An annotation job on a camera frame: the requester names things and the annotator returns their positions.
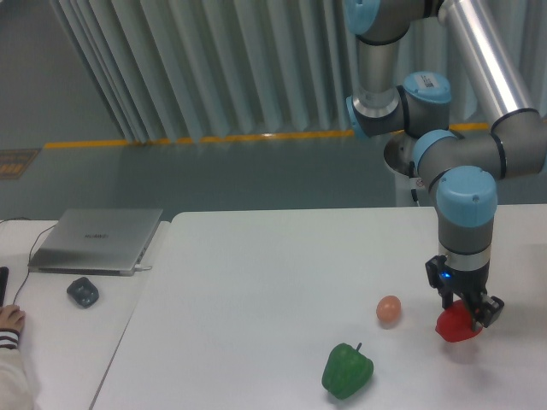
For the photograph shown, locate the silver laptop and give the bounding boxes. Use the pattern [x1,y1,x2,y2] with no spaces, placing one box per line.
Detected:
[28,208,162,276]

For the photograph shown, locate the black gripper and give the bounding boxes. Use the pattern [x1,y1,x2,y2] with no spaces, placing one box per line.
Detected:
[425,255,504,330]

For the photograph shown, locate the brown egg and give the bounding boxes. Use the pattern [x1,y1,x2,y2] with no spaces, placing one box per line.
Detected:
[376,295,402,325]

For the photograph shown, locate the red bell pepper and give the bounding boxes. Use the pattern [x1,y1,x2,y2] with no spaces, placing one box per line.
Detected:
[435,300,482,343]

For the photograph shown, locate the white sleeved forearm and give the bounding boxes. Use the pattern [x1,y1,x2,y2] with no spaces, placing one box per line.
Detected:
[1,329,34,410]

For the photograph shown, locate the black pedestal cable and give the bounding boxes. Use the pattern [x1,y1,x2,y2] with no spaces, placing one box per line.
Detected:
[409,160,422,208]

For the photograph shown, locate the black phone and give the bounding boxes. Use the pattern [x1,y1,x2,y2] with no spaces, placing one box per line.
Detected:
[0,266,9,307]

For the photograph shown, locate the black laptop cable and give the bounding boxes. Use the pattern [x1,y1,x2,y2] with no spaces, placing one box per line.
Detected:
[0,218,59,307]

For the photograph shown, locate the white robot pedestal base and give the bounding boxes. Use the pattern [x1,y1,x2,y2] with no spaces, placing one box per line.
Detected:
[383,131,426,207]

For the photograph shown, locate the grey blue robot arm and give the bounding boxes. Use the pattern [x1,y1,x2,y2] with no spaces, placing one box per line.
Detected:
[344,1,546,330]

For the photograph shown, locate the white pleated curtain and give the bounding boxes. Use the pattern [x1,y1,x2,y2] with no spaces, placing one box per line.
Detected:
[50,0,547,144]

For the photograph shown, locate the green bell pepper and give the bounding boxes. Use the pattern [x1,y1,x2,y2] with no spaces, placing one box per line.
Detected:
[321,343,374,400]

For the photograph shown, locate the person's hand on table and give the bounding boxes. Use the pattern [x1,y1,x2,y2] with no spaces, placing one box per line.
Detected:
[0,304,26,333]

